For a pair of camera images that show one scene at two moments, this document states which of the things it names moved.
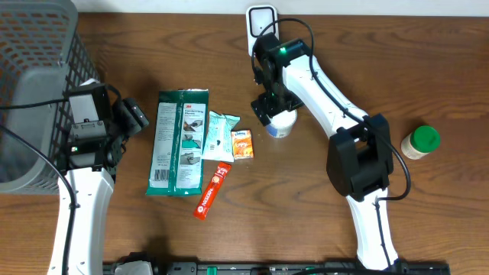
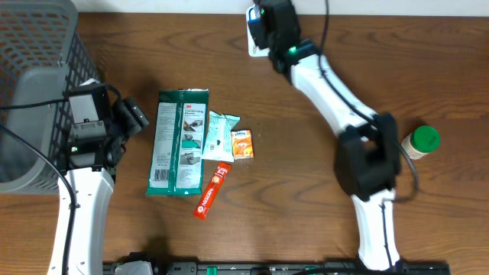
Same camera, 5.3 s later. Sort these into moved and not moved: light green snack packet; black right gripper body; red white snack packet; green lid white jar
Moved: black right gripper body
Not moved: light green snack packet; red white snack packet; green lid white jar
